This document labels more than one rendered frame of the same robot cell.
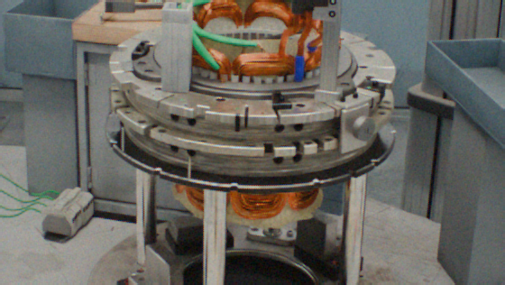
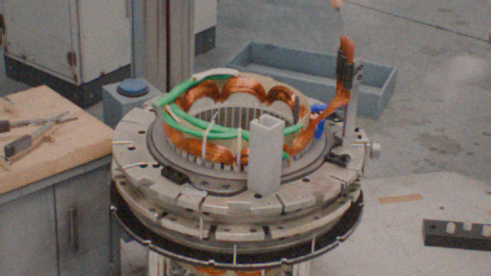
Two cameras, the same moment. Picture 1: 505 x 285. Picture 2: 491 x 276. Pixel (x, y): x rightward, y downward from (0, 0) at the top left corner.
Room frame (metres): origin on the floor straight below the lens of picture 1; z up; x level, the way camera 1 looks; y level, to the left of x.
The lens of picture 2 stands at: (0.57, 0.89, 1.69)
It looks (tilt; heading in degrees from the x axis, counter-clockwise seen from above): 29 degrees down; 304
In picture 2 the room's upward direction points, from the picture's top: 2 degrees clockwise
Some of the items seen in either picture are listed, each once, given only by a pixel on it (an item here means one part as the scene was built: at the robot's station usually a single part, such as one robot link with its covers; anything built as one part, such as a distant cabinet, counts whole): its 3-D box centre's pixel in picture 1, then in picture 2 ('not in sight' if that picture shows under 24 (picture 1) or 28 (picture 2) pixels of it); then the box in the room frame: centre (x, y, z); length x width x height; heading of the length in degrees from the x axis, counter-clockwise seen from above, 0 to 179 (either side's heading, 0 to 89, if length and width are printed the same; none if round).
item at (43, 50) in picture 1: (65, 94); not in sight; (1.48, 0.28, 0.92); 0.17 x 0.11 x 0.28; 167
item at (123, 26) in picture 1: (166, 18); (17, 137); (1.45, 0.13, 1.05); 0.20 x 0.19 x 0.02; 77
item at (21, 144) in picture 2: (120, 6); (17, 146); (1.39, 0.19, 1.09); 0.04 x 0.01 x 0.02; 92
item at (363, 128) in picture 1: (363, 128); (375, 150); (1.04, -0.11, 1.08); 0.03 x 0.01 x 0.03; 131
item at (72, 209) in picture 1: (68, 212); not in sight; (1.35, 0.26, 0.80); 0.10 x 0.05 x 0.04; 162
